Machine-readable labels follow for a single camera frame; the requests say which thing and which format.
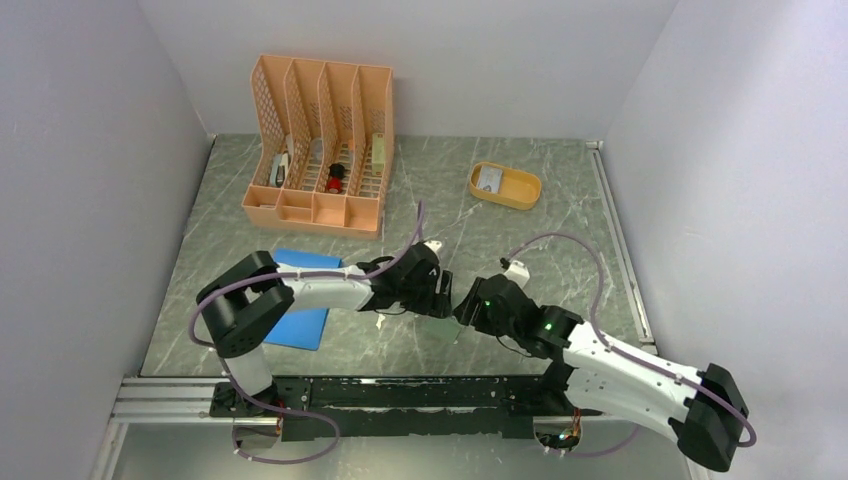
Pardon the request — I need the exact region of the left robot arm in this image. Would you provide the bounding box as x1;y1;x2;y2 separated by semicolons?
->
196;242;453;416

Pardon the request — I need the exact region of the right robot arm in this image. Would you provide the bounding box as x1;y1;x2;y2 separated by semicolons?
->
453;274;749;472

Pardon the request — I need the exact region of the silver VIP card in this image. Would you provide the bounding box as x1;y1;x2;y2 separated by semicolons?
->
476;165;503;194

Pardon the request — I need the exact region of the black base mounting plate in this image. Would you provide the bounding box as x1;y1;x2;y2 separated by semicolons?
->
209;354;604;444

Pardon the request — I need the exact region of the blue notebook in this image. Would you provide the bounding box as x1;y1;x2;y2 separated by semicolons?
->
264;248;342;351

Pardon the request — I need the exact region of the yellow oval tray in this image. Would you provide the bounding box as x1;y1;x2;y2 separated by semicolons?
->
469;162;542;210

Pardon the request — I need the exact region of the red black small bottle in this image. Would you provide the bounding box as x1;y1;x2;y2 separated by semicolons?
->
326;163;346;194

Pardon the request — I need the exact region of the pale green eraser block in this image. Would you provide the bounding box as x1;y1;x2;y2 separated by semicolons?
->
371;133;386;176

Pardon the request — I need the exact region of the orange plastic file organizer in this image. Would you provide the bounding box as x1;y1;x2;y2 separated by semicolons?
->
242;55;395;239

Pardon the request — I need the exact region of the white grey utility knife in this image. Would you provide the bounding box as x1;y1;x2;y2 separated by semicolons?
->
269;150;290;188

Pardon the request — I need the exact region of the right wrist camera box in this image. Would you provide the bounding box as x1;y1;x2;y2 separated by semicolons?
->
500;258;531;288

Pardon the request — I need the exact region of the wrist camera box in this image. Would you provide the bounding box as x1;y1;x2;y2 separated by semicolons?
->
424;240;444;255
500;258;531;288

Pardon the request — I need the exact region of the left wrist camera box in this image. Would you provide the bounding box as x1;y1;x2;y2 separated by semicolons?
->
424;240;444;255

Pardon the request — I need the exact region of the aluminium table edge rail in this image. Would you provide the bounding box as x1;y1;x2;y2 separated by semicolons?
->
585;140;658;354

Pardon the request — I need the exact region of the aluminium front frame rail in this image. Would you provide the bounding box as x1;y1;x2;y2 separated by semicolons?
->
89;376;713;480

